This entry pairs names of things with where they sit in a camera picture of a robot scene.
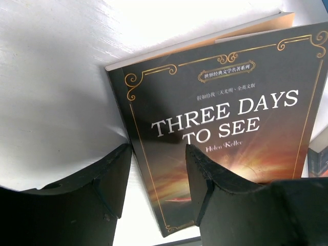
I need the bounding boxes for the Three Days to See book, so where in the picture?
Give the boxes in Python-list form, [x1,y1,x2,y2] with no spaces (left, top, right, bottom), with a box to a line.
[106,22,327,237]

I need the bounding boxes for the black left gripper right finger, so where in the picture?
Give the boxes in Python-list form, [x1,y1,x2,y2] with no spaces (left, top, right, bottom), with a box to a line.
[186,145,327,245]

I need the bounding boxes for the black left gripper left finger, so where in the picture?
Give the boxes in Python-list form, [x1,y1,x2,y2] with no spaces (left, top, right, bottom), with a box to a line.
[1,144,132,245]

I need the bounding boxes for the A Tale of Two Cities book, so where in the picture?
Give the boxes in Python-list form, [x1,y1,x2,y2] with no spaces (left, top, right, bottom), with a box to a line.
[307,132,327,177]

